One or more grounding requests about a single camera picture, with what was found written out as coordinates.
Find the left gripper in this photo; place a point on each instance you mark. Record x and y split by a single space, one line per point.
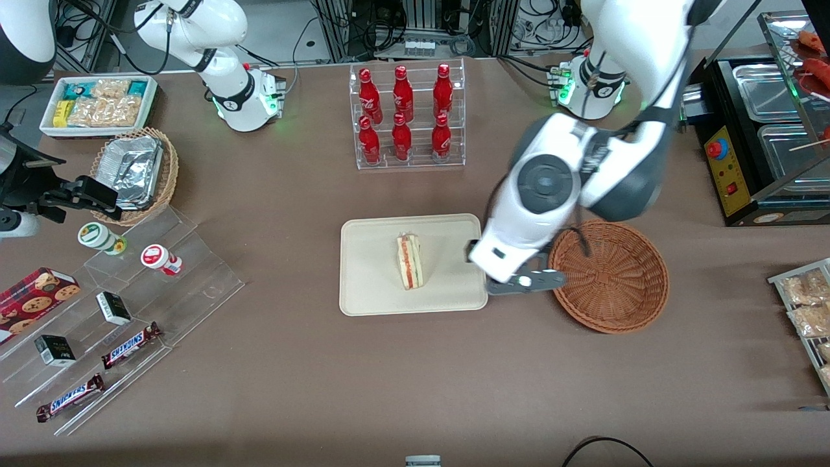
469 248

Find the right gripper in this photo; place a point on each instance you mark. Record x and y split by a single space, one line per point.
27 178

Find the triangle sandwich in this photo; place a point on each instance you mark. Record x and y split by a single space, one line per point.
410 263

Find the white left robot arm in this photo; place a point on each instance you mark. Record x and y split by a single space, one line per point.
545 181

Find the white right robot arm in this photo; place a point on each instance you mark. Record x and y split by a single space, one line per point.
227 97

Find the light wicker basket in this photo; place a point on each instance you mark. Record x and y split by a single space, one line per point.
168 175

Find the beige rectangular tray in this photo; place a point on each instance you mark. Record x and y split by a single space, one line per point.
369 272

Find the brown round wicker basket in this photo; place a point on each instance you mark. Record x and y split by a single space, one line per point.
616 285

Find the green lid cup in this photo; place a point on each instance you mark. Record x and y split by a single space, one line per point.
97 236

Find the foil container stack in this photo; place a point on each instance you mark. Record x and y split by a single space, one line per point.
133 172

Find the yellow snack packet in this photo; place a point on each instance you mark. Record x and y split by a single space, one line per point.
62 113

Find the clear cracker bag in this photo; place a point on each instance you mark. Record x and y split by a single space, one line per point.
110 89
107 112

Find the red lid cup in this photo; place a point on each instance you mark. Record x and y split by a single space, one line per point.
157 257

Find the clear acrylic bottle rack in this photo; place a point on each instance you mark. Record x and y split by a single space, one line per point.
421 162

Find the red cookie box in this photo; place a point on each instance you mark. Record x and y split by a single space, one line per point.
32 301

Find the teal snack packet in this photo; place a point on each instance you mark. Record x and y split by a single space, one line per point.
137 87
76 91

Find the small black box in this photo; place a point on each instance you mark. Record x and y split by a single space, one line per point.
114 308
55 351

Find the red cola bottle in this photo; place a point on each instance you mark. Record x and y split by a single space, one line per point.
369 144
443 92
403 96
369 97
401 141
441 140

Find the white snack bin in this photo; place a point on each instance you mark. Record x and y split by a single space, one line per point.
150 104

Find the clear acrylic stepped stand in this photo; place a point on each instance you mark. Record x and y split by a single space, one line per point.
188 285

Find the Snickers bar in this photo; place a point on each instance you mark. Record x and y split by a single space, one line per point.
70 397
131 345

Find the white power strip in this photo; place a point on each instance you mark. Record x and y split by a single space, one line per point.
419 48

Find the small grey device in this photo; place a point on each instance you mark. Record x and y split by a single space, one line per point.
423 461

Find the black food warmer machine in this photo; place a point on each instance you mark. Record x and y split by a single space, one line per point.
733 188

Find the steel warmer pan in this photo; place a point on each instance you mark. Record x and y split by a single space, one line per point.
791 155
768 94

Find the clear snack bag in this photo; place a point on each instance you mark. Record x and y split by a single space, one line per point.
807 287
810 321
825 376
824 351

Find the red sausage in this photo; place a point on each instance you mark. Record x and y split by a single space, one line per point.
814 40
820 72

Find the aluminium frame rack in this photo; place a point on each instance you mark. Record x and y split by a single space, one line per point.
337 29

